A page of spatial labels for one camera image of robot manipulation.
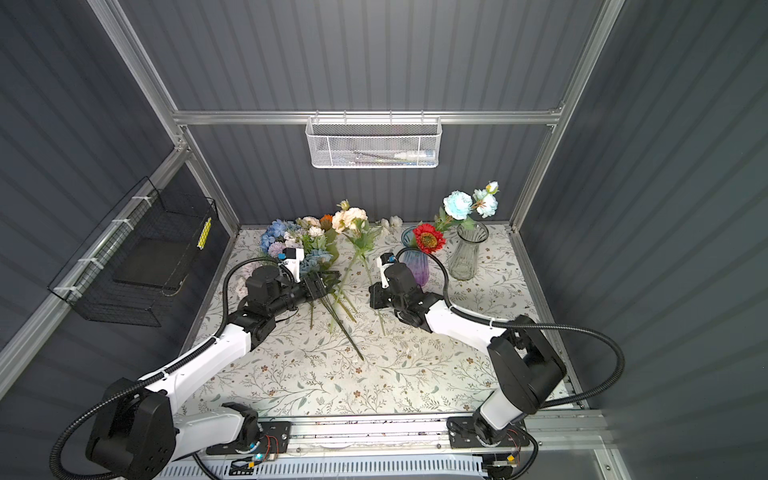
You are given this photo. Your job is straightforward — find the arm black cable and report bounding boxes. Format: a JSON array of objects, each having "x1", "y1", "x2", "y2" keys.
[
  {"x1": 49, "y1": 256, "x2": 283, "y2": 480},
  {"x1": 395, "y1": 247, "x2": 626, "y2": 409}
]

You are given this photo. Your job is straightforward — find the peach pink rose stem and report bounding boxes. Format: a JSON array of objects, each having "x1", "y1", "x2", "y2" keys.
[{"x1": 329, "y1": 200, "x2": 382, "y2": 322}]

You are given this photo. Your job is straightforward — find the black wire wall basket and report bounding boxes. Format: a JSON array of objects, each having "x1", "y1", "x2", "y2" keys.
[{"x1": 48, "y1": 180, "x2": 218, "y2": 327}]

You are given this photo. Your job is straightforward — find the clear ribbed glass vase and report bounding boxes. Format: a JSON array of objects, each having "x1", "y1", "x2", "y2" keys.
[{"x1": 448, "y1": 222, "x2": 489, "y2": 281}]

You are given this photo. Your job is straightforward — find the red sunflower stem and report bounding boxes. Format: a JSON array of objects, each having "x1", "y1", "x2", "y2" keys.
[{"x1": 411, "y1": 223, "x2": 446, "y2": 254}]

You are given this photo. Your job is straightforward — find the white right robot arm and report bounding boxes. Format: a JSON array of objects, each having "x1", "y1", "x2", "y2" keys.
[{"x1": 369, "y1": 254, "x2": 566, "y2": 445}]

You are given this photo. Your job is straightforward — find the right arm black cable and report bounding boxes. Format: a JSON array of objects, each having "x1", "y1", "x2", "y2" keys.
[{"x1": 395, "y1": 247, "x2": 626, "y2": 409}]

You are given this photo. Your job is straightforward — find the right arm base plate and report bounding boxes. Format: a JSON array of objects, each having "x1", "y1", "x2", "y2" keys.
[{"x1": 446, "y1": 415, "x2": 531, "y2": 450}]

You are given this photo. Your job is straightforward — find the white wire mesh basket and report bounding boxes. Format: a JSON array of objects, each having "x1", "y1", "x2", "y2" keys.
[{"x1": 305, "y1": 115, "x2": 443, "y2": 169}]

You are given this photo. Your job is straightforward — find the aluminium front rail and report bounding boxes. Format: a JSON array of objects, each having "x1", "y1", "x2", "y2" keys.
[{"x1": 119, "y1": 410, "x2": 601, "y2": 457}]

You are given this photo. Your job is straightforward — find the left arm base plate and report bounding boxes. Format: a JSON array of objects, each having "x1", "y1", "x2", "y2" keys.
[{"x1": 205, "y1": 421, "x2": 293, "y2": 457}]

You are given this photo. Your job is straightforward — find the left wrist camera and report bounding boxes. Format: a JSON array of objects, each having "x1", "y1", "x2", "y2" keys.
[{"x1": 278, "y1": 247, "x2": 304, "y2": 283}]

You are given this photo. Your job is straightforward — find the white small flower stem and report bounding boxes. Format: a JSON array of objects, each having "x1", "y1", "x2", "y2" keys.
[{"x1": 376, "y1": 215, "x2": 403, "y2": 236}]

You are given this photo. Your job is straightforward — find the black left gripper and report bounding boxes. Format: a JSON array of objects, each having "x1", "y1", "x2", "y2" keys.
[{"x1": 267, "y1": 269, "x2": 339, "y2": 320}]

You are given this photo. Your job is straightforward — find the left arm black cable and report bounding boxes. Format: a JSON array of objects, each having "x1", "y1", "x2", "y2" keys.
[{"x1": 49, "y1": 256, "x2": 283, "y2": 480}]

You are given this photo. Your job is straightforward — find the mixed flower bouquet pile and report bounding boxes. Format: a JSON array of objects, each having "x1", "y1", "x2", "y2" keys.
[{"x1": 233, "y1": 214, "x2": 367, "y2": 361}]

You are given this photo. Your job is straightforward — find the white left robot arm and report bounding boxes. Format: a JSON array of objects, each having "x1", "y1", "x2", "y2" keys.
[{"x1": 85, "y1": 264, "x2": 340, "y2": 479}]

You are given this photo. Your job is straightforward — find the light blue flower stem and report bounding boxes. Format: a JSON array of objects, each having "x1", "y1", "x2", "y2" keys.
[{"x1": 434, "y1": 181, "x2": 499, "y2": 232}]

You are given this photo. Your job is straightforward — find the blue purple glass vase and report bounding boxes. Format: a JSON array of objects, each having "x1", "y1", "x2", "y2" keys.
[{"x1": 400, "y1": 226, "x2": 430, "y2": 287}]

